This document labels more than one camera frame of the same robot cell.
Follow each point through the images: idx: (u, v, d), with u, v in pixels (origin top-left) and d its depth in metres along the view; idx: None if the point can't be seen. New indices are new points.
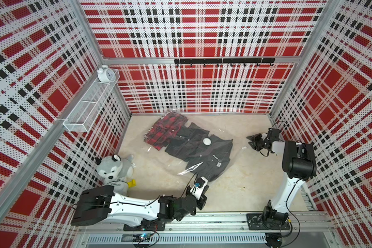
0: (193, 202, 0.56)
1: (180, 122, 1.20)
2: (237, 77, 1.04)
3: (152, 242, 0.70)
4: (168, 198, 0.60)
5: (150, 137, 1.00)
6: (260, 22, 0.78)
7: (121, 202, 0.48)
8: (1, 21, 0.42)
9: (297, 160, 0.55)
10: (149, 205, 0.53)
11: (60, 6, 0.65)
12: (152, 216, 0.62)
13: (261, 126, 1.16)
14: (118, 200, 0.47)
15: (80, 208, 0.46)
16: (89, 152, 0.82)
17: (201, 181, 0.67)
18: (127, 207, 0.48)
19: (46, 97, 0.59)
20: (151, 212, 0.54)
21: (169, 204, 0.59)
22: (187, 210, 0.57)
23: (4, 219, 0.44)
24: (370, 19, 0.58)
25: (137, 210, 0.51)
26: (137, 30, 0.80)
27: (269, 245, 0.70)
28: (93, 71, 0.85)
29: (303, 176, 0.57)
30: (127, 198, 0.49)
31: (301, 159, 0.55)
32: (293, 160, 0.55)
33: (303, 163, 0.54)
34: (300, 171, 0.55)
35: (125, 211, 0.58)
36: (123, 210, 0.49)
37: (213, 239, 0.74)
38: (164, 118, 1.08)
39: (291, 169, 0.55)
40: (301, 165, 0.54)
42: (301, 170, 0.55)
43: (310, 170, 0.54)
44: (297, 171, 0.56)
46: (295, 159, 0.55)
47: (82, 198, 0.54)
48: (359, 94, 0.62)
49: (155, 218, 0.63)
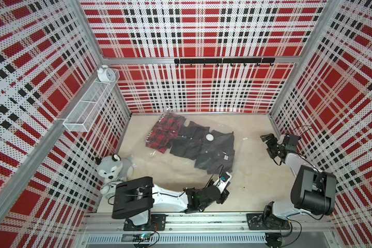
0: (217, 191, 0.59)
1: (179, 122, 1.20)
2: (237, 77, 1.03)
3: (152, 242, 0.70)
4: (191, 191, 0.61)
5: (151, 140, 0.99)
6: (260, 22, 0.78)
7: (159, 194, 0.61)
8: (1, 20, 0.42)
9: (310, 192, 0.46)
10: (181, 196, 0.55)
11: (60, 6, 0.65)
12: (182, 208, 0.58)
13: (261, 126, 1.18)
14: (158, 190, 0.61)
15: (120, 201, 0.45)
16: (88, 152, 0.81)
17: (226, 176, 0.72)
18: (166, 199, 0.49)
19: (46, 97, 0.59)
20: (183, 203, 0.55)
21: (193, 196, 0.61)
22: (213, 198, 0.58)
23: (4, 219, 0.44)
24: (370, 19, 0.58)
25: (173, 202, 0.53)
26: (137, 30, 0.80)
27: (269, 245, 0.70)
28: (93, 71, 0.85)
29: (311, 210, 0.49)
30: (163, 189, 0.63)
31: (315, 194, 0.45)
32: (305, 194, 0.45)
33: (315, 196, 0.45)
34: (310, 205, 0.46)
35: (164, 202, 0.51)
36: (162, 201, 0.49)
37: (213, 239, 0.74)
38: (161, 120, 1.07)
39: (301, 202, 0.46)
40: (314, 201, 0.45)
42: (312, 205, 0.45)
43: (322, 207, 0.44)
44: (309, 204, 0.46)
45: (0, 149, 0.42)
46: (308, 191, 0.46)
47: (121, 190, 0.47)
48: (359, 94, 0.62)
49: (184, 209, 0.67)
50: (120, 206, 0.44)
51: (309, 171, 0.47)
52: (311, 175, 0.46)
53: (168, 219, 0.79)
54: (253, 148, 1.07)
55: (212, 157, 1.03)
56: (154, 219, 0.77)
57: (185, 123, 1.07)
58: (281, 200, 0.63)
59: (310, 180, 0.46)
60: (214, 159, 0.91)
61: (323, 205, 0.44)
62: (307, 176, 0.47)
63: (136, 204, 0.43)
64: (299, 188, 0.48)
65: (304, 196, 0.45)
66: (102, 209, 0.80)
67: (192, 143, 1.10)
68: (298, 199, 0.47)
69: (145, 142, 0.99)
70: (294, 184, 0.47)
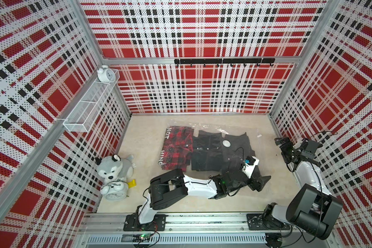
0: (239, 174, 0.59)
1: (190, 135, 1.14)
2: (237, 77, 1.04)
3: (152, 242, 0.70)
4: (217, 177, 0.64)
5: (167, 162, 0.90)
6: (260, 22, 0.78)
7: (190, 182, 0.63)
8: (1, 21, 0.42)
9: (306, 212, 0.43)
10: (209, 183, 0.57)
11: (60, 7, 0.65)
12: (213, 194, 0.61)
13: (261, 126, 1.16)
14: (189, 180, 0.51)
15: (157, 193, 0.49)
16: (88, 152, 0.81)
17: (251, 158, 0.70)
18: (197, 186, 0.52)
19: (46, 97, 0.59)
20: (211, 188, 0.58)
21: (220, 181, 0.64)
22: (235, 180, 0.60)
23: (4, 219, 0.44)
24: (370, 19, 0.58)
25: (203, 189, 0.56)
26: (137, 30, 0.80)
27: (269, 245, 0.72)
28: (93, 71, 0.85)
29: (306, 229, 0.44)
30: (192, 179, 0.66)
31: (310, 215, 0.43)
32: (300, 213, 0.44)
33: (312, 218, 0.42)
34: (303, 224, 0.43)
35: (196, 189, 0.53)
36: (195, 188, 0.52)
37: (213, 239, 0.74)
38: (170, 136, 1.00)
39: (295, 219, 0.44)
40: (308, 220, 0.43)
42: (306, 225, 0.43)
43: (315, 229, 0.42)
44: (302, 223, 0.43)
45: (0, 150, 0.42)
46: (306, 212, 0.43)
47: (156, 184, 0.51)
48: (359, 94, 0.62)
49: (214, 195, 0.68)
50: (158, 197, 0.48)
51: (313, 192, 0.43)
52: (313, 197, 0.43)
53: (168, 219, 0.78)
54: (253, 148, 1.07)
55: (212, 156, 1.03)
56: (154, 218, 0.77)
57: (196, 135, 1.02)
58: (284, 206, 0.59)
59: (310, 201, 0.43)
60: (222, 158, 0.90)
61: (317, 228, 0.42)
62: (309, 198, 0.43)
63: (174, 192, 0.47)
64: (296, 205, 0.45)
65: (298, 214, 0.43)
66: (102, 209, 0.80)
67: (192, 143, 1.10)
68: (293, 215, 0.45)
69: (161, 165, 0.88)
70: (294, 198, 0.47)
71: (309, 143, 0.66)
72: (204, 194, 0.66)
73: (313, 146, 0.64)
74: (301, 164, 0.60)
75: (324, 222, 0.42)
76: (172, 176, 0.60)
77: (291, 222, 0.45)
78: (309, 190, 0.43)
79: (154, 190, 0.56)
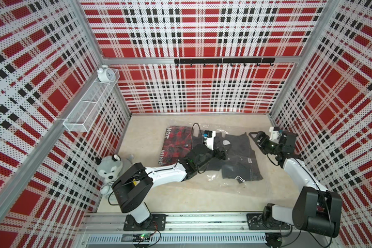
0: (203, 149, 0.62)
1: (190, 134, 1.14)
2: (237, 77, 1.04)
3: (152, 242, 0.70)
4: (184, 159, 0.65)
5: (167, 161, 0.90)
6: (260, 21, 0.78)
7: (154, 171, 0.50)
8: (1, 20, 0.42)
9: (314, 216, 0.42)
10: (176, 166, 0.58)
11: (60, 6, 0.65)
12: (182, 175, 0.60)
13: (261, 126, 1.16)
14: (152, 169, 0.50)
15: (120, 196, 0.47)
16: (88, 152, 0.81)
17: (210, 132, 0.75)
18: (163, 172, 0.52)
19: (46, 97, 0.59)
20: (180, 169, 0.59)
21: (188, 161, 0.66)
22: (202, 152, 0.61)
23: (4, 219, 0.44)
24: (370, 19, 0.58)
25: (170, 175, 0.54)
26: (137, 30, 0.80)
27: (269, 245, 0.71)
28: (93, 71, 0.85)
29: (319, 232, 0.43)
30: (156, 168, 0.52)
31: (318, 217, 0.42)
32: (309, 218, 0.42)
33: (319, 220, 0.42)
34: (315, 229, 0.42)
35: (163, 177, 0.52)
36: (161, 176, 0.50)
37: (213, 239, 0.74)
38: (170, 136, 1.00)
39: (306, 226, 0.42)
40: (319, 225, 0.42)
42: (318, 229, 0.42)
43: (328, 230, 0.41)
44: (313, 229, 0.42)
45: (0, 150, 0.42)
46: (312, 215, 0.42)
47: (118, 186, 0.48)
48: (359, 94, 0.62)
49: (185, 176, 0.62)
50: (123, 199, 0.46)
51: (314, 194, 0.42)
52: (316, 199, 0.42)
53: (168, 219, 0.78)
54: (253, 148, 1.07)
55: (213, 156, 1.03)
56: (154, 218, 0.77)
57: (196, 134, 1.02)
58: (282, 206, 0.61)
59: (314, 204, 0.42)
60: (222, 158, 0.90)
61: (327, 228, 0.41)
62: (311, 201, 0.42)
63: (138, 188, 0.45)
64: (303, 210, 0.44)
65: (307, 219, 0.42)
66: (102, 209, 0.80)
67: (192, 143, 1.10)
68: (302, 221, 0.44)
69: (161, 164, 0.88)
70: (298, 203, 0.47)
71: (288, 137, 0.67)
72: (172, 178, 0.57)
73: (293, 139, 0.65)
74: (287, 162, 0.62)
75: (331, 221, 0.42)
76: (132, 172, 0.48)
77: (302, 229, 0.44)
78: (309, 194, 0.42)
79: (118, 194, 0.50)
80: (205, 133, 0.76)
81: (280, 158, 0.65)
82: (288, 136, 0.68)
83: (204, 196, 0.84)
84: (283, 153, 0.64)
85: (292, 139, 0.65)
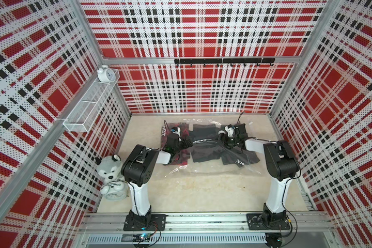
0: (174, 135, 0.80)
1: (186, 129, 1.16)
2: (237, 77, 1.03)
3: (152, 242, 0.70)
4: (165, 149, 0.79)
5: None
6: (260, 22, 0.78)
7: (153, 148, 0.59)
8: (1, 21, 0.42)
9: (280, 161, 0.55)
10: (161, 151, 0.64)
11: (60, 6, 0.65)
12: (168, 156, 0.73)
13: (262, 126, 1.16)
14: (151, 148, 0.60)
15: (134, 171, 0.53)
16: (89, 152, 0.82)
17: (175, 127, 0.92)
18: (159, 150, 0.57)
19: (46, 97, 0.59)
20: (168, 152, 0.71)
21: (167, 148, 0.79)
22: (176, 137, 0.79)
23: (4, 219, 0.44)
24: (370, 19, 0.58)
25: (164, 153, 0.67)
26: (137, 30, 0.80)
27: (269, 245, 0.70)
28: (93, 71, 0.85)
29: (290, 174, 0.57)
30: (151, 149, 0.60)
31: (284, 160, 0.55)
32: (278, 165, 0.54)
33: (285, 162, 0.54)
34: (287, 171, 0.54)
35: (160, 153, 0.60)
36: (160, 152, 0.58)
37: (213, 239, 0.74)
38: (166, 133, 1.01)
39: (280, 173, 0.54)
40: (287, 166, 0.54)
42: (288, 170, 0.54)
43: (294, 167, 0.54)
44: (284, 171, 0.54)
45: (0, 150, 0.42)
46: (279, 161, 0.54)
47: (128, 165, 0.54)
48: (359, 94, 0.62)
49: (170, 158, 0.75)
50: (138, 172, 0.53)
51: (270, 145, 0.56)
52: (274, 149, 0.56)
53: (168, 219, 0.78)
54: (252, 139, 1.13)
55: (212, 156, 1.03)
56: (154, 218, 0.77)
57: (191, 129, 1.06)
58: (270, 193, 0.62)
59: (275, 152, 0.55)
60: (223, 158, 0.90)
61: (293, 165, 0.54)
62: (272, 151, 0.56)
63: (151, 158, 0.55)
64: (272, 164, 0.57)
65: (279, 168, 0.54)
66: (102, 209, 0.80)
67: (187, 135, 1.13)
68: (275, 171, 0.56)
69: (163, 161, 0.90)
70: (266, 160, 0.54)
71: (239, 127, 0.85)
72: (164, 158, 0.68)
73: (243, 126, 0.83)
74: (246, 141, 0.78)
75: (293, 158, 0.55)
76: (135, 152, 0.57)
77: (278, 177, 0.57)
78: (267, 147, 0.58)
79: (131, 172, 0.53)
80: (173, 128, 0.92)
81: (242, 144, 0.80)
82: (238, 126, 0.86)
83: (204, 196, 0.84)
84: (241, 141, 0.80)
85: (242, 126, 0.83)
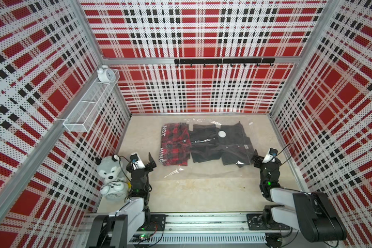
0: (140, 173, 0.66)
1: (186, 129, 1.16)
2: (237, 77, 1.04)
3: (153, 242, 0.70)
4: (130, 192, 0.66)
5: (168, 158, 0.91)
6: (260, 22, 0.78)
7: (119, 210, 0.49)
8: (1, 21, 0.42)
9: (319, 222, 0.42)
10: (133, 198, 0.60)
11: (60, 7, 0.65)
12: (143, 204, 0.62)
13: (261, 126, 1.16)
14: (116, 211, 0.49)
15: None
16: (88, 152, 0.81)
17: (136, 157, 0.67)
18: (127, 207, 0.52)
19: (46, 97, 0.59)
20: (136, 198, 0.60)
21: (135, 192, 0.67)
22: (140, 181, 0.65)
23: (4, 220, 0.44)
24: (370, 19, 0.58)
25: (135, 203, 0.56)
26: (137, 30, 0.80)
27: (269, 245, 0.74)
28: (93, 71, 0.85)
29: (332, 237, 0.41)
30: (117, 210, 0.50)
31: (322, 221, 0.42)
32: (315, 224, 0.42)
33: (324, 227, 0.41)
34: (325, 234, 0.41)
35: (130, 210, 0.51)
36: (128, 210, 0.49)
37: (214, 239, 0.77)
38: (166, 133, 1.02)
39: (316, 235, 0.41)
40: (324, 228, 0.41)
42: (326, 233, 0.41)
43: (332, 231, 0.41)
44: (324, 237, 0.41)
45: (0, 150, 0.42)
46: (318, 222, 0.42)
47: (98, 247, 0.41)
48: (359, 94, 0.62)
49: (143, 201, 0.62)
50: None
51: (304, 199, 0.46)
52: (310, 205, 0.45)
53: (168, 219, 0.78)
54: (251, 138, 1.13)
55: (212, 156, 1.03)
56: (154, 218, 0.77)
57: (191, 129, 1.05)
58: (283, 217, 0.60)
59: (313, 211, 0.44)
60: (223, 158, 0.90)
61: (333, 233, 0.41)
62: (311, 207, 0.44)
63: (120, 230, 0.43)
64: (307, 221, 0.44)
65: (316, 229, 0.41)
66: (102, 209, 0.80)
67: (188, 136, 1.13)
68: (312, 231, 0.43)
69: (162, 161, 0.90)
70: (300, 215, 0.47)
71: (273, 175, 0.68)
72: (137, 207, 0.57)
73: (276, 173, 0.66)
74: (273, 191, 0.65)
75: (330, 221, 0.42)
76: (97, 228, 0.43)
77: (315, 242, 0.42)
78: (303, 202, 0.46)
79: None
80: (131, 159, 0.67)
81: (265, 195, 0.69)
82: (270, 172, 0.69)
83: (204, 196, 0.84)
84: (266, 188, 0.69)
85: (276, 173, 0.66)
